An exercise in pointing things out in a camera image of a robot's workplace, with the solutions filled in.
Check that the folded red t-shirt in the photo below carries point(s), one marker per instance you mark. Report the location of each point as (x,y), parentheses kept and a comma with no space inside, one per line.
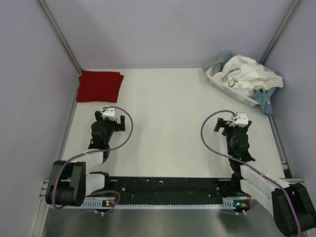
(99,86)

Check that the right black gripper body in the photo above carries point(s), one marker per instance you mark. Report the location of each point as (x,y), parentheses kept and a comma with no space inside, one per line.
(230,133)

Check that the light blue t-shirt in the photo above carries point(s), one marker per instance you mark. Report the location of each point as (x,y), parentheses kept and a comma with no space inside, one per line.
(263,98)

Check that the slotted grey cable duct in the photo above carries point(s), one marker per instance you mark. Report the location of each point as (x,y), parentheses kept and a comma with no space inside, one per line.
(227,204)

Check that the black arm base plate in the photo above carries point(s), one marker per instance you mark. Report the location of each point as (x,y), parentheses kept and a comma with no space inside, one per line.
(170,190)

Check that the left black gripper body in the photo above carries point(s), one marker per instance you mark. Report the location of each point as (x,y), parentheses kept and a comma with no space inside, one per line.
(110,126)

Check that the aluminium frame post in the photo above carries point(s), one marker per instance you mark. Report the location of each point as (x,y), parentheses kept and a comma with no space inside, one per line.
(280,30)
(60,35)

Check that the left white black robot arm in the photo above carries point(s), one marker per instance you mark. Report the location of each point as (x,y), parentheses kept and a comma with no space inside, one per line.
(67,181)

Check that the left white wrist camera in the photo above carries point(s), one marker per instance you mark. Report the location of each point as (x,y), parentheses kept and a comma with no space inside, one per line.
(108,113)

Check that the right aluminium frame post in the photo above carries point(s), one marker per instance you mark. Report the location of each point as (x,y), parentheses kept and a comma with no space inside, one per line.
(280,30)

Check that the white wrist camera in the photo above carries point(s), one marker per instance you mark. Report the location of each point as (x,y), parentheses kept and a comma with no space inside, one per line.
(108,113)
(241,119)

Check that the left aluminium frame post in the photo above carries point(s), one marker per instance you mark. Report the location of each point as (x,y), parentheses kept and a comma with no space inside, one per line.
(60,35)

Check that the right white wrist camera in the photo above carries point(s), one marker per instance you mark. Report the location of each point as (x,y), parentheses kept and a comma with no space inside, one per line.
(241,119)

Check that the grey crumpled t-shirt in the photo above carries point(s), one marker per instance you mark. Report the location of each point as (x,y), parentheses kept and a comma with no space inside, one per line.
(218,62)

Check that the white floral print t-shirt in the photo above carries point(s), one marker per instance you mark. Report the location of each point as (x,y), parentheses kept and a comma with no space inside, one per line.
(246,76)

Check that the white plastic laundry basket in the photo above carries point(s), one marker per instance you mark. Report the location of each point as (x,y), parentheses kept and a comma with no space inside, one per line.
(231,92)

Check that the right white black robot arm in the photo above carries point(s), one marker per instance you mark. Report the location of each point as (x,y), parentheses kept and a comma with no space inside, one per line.
(289,204)

